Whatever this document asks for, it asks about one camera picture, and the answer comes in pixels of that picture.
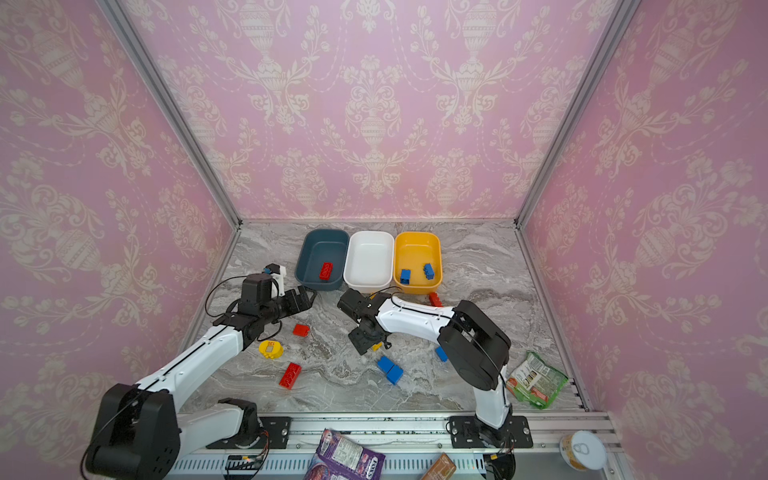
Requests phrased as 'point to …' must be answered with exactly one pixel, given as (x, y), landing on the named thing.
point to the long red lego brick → (290, 376)
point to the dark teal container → (321, 260)
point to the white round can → (582, 451)
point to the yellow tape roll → (277, 349)
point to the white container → (369, 261)
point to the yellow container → (418, 262)
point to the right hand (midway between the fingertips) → (370, 338)
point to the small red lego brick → (301, 330)
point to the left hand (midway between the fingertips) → (307, 296)
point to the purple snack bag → (338, 457)
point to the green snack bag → (536, 382)
